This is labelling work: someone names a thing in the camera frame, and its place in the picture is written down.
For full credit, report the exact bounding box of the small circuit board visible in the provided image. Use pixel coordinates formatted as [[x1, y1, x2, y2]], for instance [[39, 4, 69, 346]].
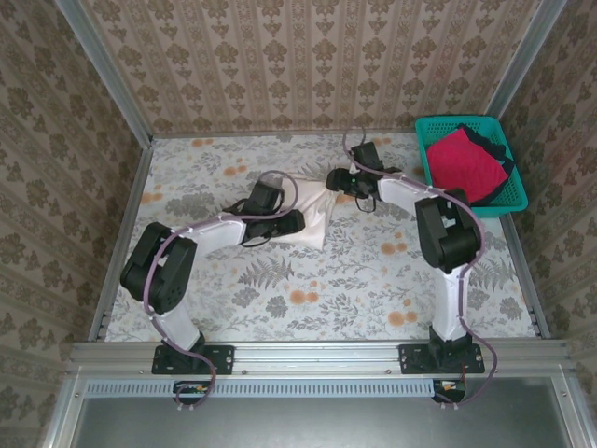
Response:
[[432, 378, 467, 403], [173, 381, 212, 405]]

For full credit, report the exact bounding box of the floral table cover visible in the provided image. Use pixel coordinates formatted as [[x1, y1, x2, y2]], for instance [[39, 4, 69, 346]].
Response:
[[100, 132, 542, 342]]

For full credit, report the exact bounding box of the red t-shirt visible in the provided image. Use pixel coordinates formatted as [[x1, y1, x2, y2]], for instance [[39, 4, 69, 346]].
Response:
[[426, 128, 509, 207]]

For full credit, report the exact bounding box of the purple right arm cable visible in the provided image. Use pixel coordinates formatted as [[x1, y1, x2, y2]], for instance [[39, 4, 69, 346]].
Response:
[[342, 128, 498, 412]]

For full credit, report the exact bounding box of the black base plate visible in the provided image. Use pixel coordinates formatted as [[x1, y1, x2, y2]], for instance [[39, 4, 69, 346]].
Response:
[[398, 343, 486, 375], [152, 343, 234, 377]]

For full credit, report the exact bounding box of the grey metal panel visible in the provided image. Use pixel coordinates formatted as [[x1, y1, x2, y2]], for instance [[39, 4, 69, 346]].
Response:
[[69, 394, 577, 448]]

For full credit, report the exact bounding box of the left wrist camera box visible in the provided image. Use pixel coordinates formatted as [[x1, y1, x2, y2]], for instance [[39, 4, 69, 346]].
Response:
[[245, 180, 286, 214]]

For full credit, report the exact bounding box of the aluminium corner post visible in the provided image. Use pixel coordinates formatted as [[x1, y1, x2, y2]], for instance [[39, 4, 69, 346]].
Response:
[[487, 0, 570, 120], [54, 0, 154, 147]]

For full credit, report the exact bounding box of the aluminium cross rail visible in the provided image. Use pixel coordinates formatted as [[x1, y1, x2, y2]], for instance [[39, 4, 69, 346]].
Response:
[[68, 339, 574, 375]]

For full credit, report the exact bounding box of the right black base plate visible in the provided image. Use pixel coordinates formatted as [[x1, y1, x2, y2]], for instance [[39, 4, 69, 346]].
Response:
[[398, 343, 486, 375]]

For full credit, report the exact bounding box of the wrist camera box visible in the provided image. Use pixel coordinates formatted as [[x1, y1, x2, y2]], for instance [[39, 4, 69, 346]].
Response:
[[245, 180, 286, 214], [350, 142, 384, 173]]

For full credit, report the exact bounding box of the white flower print t-shirt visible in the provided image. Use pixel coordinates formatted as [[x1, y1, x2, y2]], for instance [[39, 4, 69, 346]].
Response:
[[279, 171, 349, 251]]

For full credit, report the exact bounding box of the aluminium side rail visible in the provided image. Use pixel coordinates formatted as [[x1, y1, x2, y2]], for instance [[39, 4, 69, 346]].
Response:
[[501, 217, 552, 340], [88, 142, 153, 342]]

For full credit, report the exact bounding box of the grey slotted cable duct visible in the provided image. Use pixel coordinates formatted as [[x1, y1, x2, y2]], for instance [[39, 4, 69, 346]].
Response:
[[86, 380, 434, 398]]

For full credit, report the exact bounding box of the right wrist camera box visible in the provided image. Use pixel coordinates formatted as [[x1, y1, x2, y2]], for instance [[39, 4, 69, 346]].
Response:
[[350, 142, 384, 173]]

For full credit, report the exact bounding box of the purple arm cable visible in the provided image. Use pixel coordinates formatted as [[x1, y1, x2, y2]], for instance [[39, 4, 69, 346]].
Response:
[[342, 128, 498, 412], [143, 170, 299, 412]]

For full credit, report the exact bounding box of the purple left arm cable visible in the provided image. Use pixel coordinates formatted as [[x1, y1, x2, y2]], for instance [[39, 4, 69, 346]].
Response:
[[143, 170, 299, 412]]

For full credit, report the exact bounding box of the teal plastic basket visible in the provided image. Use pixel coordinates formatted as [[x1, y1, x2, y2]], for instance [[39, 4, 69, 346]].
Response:
[[414, 115, 530, 220]]

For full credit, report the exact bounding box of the dark navy t-shirt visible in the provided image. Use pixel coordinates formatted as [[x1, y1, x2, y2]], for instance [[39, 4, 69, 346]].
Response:
[[455, 122, 517, 209]]

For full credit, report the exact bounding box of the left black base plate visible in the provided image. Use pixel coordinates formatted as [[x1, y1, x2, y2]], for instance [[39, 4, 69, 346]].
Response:
[[152, 343, 234, 377]]

